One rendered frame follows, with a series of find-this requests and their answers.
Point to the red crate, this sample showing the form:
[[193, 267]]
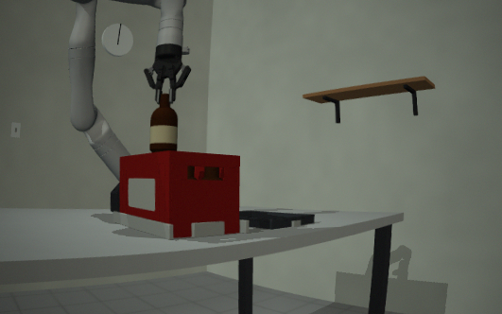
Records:
[[155, 186]]

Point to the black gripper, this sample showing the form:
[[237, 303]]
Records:
[[168, 63]]

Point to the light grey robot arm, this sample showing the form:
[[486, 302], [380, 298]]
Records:
[[85, 116]]

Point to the brown glass bottle with cream label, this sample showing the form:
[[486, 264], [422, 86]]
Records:
[[163, 127]]

